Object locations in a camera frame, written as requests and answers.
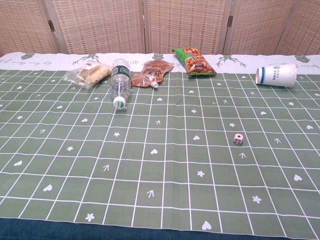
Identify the small white die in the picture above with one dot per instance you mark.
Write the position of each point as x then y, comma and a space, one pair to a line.
238, 139

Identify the clear plastic water bottle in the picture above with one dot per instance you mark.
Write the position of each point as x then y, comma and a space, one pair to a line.
120, 85

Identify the green checkered tablecloth table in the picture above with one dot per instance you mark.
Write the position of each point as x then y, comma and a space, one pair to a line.
160, 162

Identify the clear packaged bread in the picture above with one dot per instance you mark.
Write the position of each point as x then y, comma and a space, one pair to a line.
87, 73

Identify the woven bamboo folding screen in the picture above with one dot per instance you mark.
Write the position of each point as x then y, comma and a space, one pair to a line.
100, 25

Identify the green snack bag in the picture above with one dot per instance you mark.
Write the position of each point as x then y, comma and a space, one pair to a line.
197, 62

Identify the brown spouted sauce pouch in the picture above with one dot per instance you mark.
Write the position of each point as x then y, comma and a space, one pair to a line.
152, 72

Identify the brass screen hinge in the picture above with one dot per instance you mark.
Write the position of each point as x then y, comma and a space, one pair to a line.
51, 25
230, 21

